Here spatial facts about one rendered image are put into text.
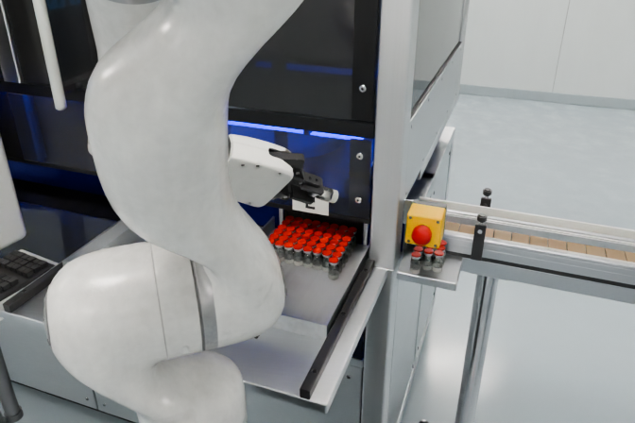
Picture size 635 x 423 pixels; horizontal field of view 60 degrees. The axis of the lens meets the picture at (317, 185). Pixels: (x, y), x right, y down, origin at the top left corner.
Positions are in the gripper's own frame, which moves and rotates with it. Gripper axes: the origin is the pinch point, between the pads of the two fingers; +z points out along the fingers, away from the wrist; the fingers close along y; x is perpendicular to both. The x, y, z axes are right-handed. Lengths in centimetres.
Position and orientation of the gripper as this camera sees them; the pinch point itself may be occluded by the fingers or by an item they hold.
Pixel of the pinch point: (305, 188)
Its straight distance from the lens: 84.3
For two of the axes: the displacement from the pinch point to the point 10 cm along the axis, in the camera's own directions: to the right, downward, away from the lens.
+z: 8.1, 2.7, 5.2
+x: -1.0, -8.2, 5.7
